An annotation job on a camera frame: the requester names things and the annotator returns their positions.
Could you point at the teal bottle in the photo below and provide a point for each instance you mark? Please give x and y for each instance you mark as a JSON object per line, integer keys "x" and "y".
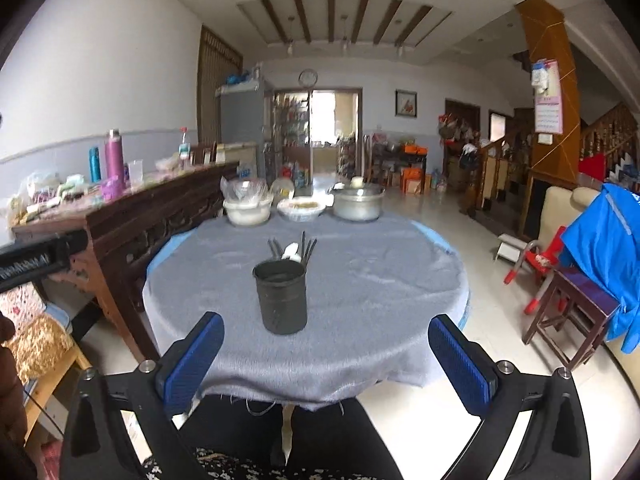
{"x": 95, "y": 165}

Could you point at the purple thermos lid cup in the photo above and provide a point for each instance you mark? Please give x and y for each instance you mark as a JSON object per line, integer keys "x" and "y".
{"x": 111, "y": 188}

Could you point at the clear plastic cup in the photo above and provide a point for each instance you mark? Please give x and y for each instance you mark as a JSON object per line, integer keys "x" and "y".
{"x": 135, "y": 171}

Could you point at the white plastic spoon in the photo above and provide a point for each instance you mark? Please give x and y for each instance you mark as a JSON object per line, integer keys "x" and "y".
{"x": 291, "y": 252}

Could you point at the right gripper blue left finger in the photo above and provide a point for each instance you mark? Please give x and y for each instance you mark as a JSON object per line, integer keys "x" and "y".
{"x": 187, "y": 361}

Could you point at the dark wooden stool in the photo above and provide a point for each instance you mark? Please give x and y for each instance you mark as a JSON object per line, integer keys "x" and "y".
{"x": 569, "y": 296}

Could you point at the wall calendar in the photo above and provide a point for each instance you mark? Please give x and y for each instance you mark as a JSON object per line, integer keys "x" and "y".
{"x": 546, "y": 83}

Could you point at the aluminium pot with lid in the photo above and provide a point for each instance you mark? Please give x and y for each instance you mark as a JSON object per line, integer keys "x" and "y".
{"x": 357, "y": 203}

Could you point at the dark carved wooden sideboard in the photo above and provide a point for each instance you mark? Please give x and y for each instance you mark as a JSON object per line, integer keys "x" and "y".
{"x": 125, "y": 235}

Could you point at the framed wall picture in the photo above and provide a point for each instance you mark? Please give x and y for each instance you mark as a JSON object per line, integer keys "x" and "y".
{"x": 406, "y": 104}

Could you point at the small white step stool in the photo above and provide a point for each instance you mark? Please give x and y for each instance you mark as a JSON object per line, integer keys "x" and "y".
{"x": 509, "y": 248}

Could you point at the grey refrigerator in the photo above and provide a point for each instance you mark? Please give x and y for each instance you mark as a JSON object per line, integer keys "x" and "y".
{"x": 246, "y": 117}

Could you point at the white bowl with plastic bag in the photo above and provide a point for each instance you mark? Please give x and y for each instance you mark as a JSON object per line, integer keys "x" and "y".
{"x": 247, "y": 202}

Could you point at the blue jacket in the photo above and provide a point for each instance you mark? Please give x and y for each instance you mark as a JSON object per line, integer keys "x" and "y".
{"x": 604, "y": 243}

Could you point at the red child chair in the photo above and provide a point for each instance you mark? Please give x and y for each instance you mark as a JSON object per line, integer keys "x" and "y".
{"x": 541, "y": 259}

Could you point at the white dish with food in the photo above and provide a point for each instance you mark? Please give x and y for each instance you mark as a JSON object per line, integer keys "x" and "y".
{"x": 300, "y": 208}

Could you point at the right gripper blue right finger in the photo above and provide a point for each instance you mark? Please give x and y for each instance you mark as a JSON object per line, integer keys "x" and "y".
{"x": 465, "y": 363}

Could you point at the orange box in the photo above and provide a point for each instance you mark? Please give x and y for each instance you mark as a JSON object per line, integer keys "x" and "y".
{"x": 411, "y": 180}

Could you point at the clear bottle red cap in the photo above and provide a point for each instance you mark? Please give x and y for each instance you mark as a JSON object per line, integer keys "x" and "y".
{"x": 184, "y": 149}

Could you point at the purple thermos bottle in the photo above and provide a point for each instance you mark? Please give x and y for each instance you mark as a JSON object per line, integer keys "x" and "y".
{"x": 114, "y": 157}

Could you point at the black utensil holder cup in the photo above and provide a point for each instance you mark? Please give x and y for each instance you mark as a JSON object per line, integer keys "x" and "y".
{"x": 281, "y": 291}

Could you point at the round wall clock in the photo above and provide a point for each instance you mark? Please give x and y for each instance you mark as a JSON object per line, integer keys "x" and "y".
{"x": 308, "y": 78}

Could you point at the grey table cloth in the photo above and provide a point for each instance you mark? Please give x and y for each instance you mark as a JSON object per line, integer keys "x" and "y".
{"x": 372, "y": 288}

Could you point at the white chest freezer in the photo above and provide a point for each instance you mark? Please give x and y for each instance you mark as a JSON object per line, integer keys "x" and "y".
{"x": 244, "y": 154}

